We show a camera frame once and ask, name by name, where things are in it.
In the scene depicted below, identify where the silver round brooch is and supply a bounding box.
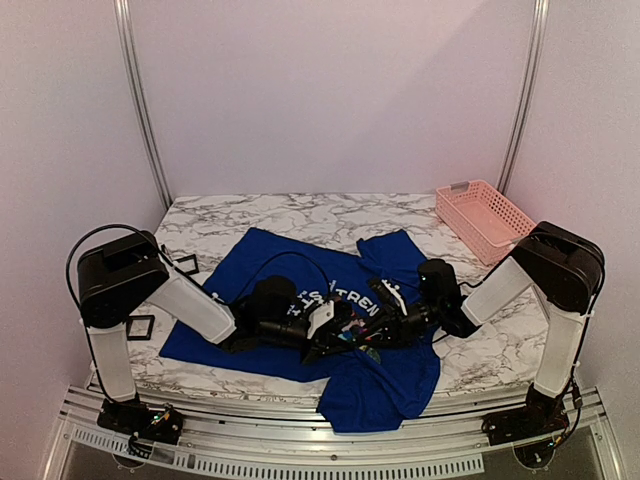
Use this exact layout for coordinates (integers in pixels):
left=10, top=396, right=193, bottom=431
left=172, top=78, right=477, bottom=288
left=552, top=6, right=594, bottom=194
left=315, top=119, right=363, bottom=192
left=363, top=346, right=381, bottom=364

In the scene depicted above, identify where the blue printed t-shirt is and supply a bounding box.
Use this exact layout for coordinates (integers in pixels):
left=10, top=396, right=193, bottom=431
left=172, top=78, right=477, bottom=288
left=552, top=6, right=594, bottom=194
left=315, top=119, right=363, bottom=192
left=160, top=228, right=441, bottom=434

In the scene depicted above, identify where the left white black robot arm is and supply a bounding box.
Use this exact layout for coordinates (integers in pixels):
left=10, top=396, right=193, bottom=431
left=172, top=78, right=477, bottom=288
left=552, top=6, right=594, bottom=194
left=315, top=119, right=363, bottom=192
left=69, top=226, right=339, bottom=434

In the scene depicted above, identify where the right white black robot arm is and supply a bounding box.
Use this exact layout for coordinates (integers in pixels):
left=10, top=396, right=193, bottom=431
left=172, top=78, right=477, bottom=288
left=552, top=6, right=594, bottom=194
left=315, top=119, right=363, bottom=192
left=370, top=221, right=606, bottom=436

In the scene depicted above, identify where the pink perforated plastic basket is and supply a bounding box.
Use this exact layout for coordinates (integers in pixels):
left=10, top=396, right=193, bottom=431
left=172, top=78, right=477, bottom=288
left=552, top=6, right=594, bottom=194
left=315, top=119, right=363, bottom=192
left=436, top=180, right=536, bottom=266

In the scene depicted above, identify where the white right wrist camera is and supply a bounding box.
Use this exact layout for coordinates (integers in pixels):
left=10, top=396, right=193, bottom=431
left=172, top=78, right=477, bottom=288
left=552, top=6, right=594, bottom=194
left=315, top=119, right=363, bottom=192
left=368, top=277, right=408, bottom=316

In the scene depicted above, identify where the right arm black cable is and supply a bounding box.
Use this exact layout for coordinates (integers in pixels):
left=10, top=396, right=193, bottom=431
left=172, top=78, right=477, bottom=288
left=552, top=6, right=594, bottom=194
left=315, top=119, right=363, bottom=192
left=429, top=279, right=501, bottom=344

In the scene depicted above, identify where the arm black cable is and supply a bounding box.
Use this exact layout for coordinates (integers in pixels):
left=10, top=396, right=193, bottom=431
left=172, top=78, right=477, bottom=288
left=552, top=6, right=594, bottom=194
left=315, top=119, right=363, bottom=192
left=64, top=223, right=336, bottom=311
left=429, top=279, right=501, bottom=344

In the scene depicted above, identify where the aluminium front rail frame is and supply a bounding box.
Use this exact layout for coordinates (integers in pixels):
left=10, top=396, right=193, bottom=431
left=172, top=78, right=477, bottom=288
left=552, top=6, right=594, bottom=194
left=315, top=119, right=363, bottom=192
left=39, top=386, right=626, bottom=479

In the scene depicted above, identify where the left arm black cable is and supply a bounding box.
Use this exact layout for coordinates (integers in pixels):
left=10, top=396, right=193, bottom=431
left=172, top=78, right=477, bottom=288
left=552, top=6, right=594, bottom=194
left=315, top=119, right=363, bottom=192
left=64, top=223, right=336, bottom=311

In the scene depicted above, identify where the right aluminium corner post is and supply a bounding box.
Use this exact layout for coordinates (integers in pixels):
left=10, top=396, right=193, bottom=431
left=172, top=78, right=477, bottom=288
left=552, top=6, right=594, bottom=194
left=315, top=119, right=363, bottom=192
left=496, top=0, right=550, bottom=196

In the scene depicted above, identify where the aluminium corner post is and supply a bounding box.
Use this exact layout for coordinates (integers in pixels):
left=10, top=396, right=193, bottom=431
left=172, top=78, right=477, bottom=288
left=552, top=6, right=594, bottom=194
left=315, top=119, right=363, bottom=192
left=113, top=0, right=173, bottom=210
left=496, top=0, right=550, bottom=196

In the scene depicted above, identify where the left aluminium corner post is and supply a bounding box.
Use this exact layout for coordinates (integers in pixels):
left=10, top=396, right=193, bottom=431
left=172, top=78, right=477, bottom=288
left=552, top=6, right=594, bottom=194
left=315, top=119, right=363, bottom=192
left=113, top=0, right=173, bottom=210

